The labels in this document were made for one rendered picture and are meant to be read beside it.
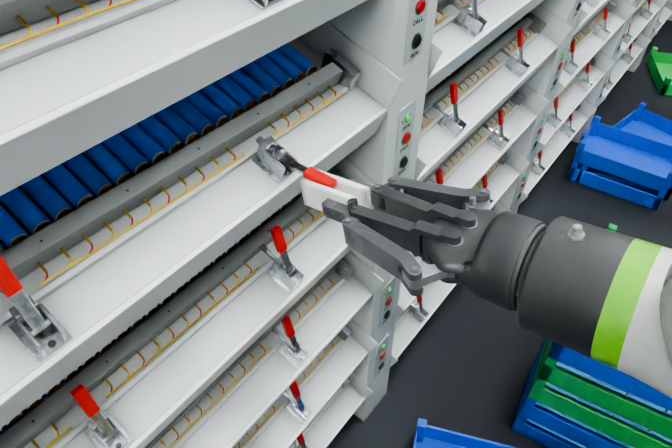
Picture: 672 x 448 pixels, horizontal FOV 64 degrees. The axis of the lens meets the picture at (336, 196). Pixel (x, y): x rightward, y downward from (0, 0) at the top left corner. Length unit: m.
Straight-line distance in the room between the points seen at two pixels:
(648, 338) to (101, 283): 0.41
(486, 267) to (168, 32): 0.29
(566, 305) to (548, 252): 0.04
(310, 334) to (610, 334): 0.57
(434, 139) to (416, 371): 0.70
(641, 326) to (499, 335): 1.17
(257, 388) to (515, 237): 0.53
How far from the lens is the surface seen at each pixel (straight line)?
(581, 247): 0.41
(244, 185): 0.56
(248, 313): 0.69
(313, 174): 0.53
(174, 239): 0.52
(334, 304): 0.91
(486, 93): 1.09
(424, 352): 1.48
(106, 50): 0.41
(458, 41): 0.85
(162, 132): 0.57
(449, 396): 1.43
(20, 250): 0.50
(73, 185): 0.53
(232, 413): 0.83
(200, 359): 0.66
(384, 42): 0.65
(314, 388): 1.05
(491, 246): 0.42
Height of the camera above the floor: 1.25
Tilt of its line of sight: 42 degrees down
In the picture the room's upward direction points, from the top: straight up
